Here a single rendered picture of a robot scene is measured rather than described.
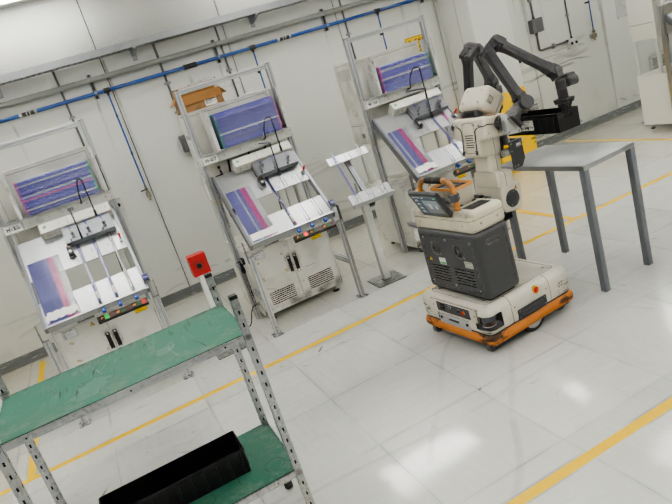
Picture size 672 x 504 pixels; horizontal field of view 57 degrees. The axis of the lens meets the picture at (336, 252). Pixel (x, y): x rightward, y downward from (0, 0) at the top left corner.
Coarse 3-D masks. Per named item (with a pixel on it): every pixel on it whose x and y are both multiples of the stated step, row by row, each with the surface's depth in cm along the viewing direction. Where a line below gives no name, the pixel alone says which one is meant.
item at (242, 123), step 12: (240, 108) 472; (252, 108) 475; (264, 108) 479; (276, 108) 483; (216, 120) 466; (228, 120) 470; (240, 120) 473; (252, 120) 477; (276, 120) 485; (216, 132) 473; (228, 132) 471; (240, 132) 475; (252, 132) 478; (228, 144) 472
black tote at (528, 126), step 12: (552, 108) 369; (576, 108) 353; (528, 120) 366; (540, 120) 358; (552, 120) 351; (564, 120) 350; (576, 120) 354; (528, 132) 370; (540, 132) 362; (552, 132) 354
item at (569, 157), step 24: (576, 144) 406; (600, 144) 387; (624, 144) 370; (504, 168) 408; (528, 168) 390; (552, 168) 373; (576, 168) 357; (552, 192) 437; (600, 240) 367; (648, 240) 388; (600, 264) 370; (648, 264) 392
